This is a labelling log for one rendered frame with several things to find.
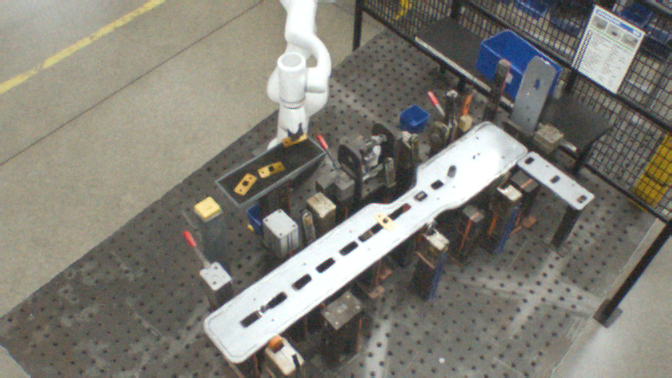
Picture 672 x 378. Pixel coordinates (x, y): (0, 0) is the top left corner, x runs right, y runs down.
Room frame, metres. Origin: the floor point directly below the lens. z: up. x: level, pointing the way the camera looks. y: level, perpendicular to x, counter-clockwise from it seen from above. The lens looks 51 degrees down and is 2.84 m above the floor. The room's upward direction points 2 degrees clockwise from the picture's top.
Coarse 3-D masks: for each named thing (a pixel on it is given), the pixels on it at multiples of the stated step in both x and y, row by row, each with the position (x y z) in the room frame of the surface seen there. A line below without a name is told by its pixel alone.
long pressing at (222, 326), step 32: (480, 128) 1.81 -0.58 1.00; (448, 160) 1.64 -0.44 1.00; (480, 160) 1.64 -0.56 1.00; (512, 160) 1.65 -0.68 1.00; (416, 192) 1.48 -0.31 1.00; (448, 192) 1.48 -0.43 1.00; (352, 224) 1.32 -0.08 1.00; (416, 224) 1.33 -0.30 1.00; (320, 256) 1.19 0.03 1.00; (352, 256) 1.19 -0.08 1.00; (256, 288) 1.06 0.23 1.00; (288, 288) 1.06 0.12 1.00; (320, 288) 1.07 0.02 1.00; (224, 320) 0.94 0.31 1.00; (256, 320) 0.94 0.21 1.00; (288, 320) 0.95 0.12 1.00; (224, 352) 0.83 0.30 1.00
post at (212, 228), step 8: (200, 216) 1.23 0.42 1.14; (216, 216) 1.23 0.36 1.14; (200, 224) 1.23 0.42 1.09; (208, 224) 1.21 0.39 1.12; (216, 224) 1.23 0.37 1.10; (208, 232) 1.21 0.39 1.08; (216, 232) 1.23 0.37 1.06; (208, 240) 1.21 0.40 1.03; (216, 240) 1.23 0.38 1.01; (224, 240) 1.25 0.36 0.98; (208, 248) 1.23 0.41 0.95; (216, 248) 1.23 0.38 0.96; (224, 248) 1.25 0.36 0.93; (208, 256) 1.24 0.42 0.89; (216, 256) 1.22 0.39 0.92; (224, 256) 1.24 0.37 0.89; (224, 264) 1.24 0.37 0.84; (232, 280) 1.25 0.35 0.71
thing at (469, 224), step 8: (472, 208) 1.42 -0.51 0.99; (464, 216) 1.40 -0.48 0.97; (472, 216) 1.39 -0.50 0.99; (480, 216) 1.39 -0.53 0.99; (464, 224) 1.39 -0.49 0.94; (472, 224) 1.37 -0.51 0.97; (480, 224) 1.38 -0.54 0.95; (464, 232) 1.38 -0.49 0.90; (472, 232) 1.36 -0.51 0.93; (456, 240) 1.40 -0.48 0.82; (464, 240) 1.38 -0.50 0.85; (472, 240) 1.39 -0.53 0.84; (456, 248) 1.39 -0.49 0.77; (464, 248) 1.37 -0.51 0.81; (448, 256) 1.40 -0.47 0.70; (456, 256) 1.38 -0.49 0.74; (464, 256) 1.37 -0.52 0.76; (456, 264) 1.37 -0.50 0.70; (464, 264) 1.37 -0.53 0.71
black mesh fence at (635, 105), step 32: (448, 0) 2.53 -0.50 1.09; (512, 0) 2.28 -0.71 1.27; (544, 0) 2.19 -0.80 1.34; (576, 0) 2.10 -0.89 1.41; (608, 0) 2.01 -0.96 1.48; (640, 0) 1.92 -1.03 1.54; (480, 32) 2.38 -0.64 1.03; (544, 32) 2.15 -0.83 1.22; (448, 64) 2.47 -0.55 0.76; (608, 96) 1.90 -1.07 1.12; (608, 160) 1.82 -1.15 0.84; (608, 320) 1.53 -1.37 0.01
